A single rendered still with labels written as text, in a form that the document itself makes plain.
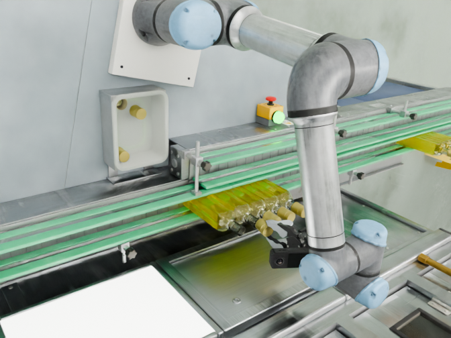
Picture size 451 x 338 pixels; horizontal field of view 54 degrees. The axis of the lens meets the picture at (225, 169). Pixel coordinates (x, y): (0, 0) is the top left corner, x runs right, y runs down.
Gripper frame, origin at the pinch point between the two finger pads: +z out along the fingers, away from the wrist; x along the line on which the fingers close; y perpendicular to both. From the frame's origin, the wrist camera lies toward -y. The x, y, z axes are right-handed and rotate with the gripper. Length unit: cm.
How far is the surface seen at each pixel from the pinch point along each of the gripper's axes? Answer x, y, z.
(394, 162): -13, 112, 30
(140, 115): 26.0, -19.2, 36.7
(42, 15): 53, -42, 43
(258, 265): -13.0, -0.2, 2.1
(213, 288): -13.0, -17.1, 0.8
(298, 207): 0.9, 16.1, 3.8
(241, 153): 13.4, 8.4, 23.1
